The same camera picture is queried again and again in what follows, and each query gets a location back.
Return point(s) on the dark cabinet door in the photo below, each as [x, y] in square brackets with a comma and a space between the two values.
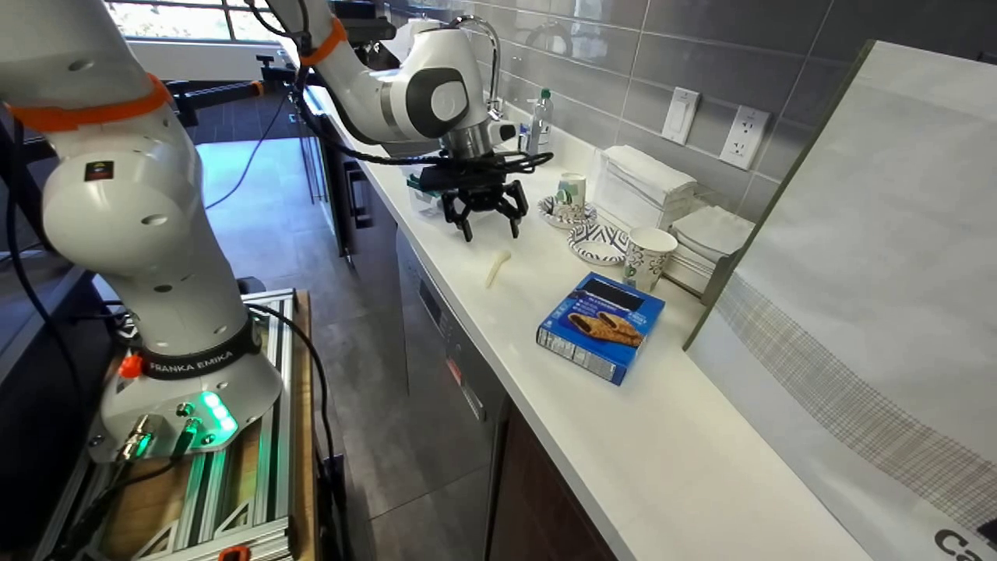
[366, 234]

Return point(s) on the white wall switch plate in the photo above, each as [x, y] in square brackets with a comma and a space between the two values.
[681, 115]

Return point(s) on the white plastic spoon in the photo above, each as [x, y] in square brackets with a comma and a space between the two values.
[496, 266]

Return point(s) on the clear plastic bottle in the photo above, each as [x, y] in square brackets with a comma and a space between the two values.
[540, 125]

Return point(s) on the small green white cup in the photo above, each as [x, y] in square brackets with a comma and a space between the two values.
[572, 189]

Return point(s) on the stack of white napkins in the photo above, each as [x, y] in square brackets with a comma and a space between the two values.
[642, 187]
[709, 238]

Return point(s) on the patterned paper cup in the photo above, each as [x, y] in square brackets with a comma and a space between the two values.
[646, 261]

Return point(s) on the blue snack bar box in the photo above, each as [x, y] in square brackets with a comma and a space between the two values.
[600, 331]

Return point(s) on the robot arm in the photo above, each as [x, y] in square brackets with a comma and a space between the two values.
[140, 218]

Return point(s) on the white wall socket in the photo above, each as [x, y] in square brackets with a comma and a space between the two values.
[745, 137]

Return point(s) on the window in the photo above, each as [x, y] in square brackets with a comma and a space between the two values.
[175, 19]

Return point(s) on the chrome tap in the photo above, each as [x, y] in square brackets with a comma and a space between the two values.
[493, 54]

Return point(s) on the dishwasher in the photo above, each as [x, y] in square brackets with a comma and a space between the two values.
[436, 327]

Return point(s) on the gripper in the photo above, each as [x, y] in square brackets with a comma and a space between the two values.
[477, 187]

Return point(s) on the patterned paper bowl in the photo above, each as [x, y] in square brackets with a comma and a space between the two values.
[549, 212]
[596, 245]

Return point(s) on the large white paper bag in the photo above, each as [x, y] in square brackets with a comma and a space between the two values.
[872, 296]

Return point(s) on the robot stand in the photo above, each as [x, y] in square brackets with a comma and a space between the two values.
[234, 499]

